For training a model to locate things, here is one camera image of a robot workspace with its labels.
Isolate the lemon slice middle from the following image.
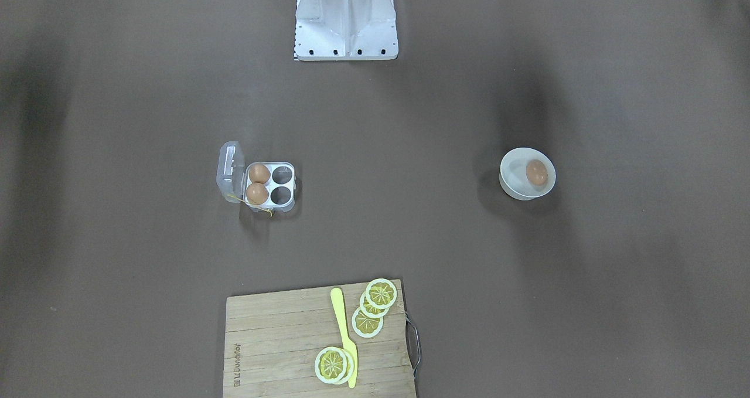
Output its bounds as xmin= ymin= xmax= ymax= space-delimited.
xmin=359 ymin=293 xmax=390 ymax=319

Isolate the lemon slice top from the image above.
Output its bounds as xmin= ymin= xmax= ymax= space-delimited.
xmin=364 ymin=278 xmax=397 ymax=309

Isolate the brown egg upper slot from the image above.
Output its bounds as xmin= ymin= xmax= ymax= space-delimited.
xmin=247 ymin=162 xmax=271 ymax=185

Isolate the brown egg from bowl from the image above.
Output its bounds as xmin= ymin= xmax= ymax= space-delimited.
xmin=525 ymin=159 xmax=549 ymax=187

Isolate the clear plastic egg box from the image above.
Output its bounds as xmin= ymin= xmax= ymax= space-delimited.
xmin=215 ymin=141 xmax=296 ymax=214

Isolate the brown egg lower slot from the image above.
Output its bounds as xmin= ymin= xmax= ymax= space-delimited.
xmin=246 ymin=182 xmax=270 ymax=206

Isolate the brown egg slot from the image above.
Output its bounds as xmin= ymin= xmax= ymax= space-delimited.
xmin=247 ymin=162 xmax=271 ymax=185
xmin=246 ymin=182 xmax=270 ymax=206

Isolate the lemon slice front of pair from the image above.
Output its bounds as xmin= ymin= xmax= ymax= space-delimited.
xmin=313 ymin=346 xmax=347 ymax=385

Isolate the white ceramic bowl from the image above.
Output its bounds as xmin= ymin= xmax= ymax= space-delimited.
xmin=498 ymin=147 xmax=557 ymax=200

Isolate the bamboo cutting board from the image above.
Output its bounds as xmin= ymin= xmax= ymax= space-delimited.
xmin=223 ymin=286 xmax=420 ymax=397

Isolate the yellow plastic knife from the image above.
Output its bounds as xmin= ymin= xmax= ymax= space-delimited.
xmin=330 ymin=287 xmax=359 ymax=389

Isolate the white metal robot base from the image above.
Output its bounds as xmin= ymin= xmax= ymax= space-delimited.
xmin=293 ymin=0 xmax=399 ymax=62

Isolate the lemon slice of pair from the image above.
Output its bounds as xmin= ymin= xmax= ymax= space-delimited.
xmin=313 ymin=346 xmax=347 ymax=385
xmin=337 ymin=348 xmax=354 ymax=385

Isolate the lemon slice back of pair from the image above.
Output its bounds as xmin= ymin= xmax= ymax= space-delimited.
xmin=337 ymin=348 xmax=354 ymax=385

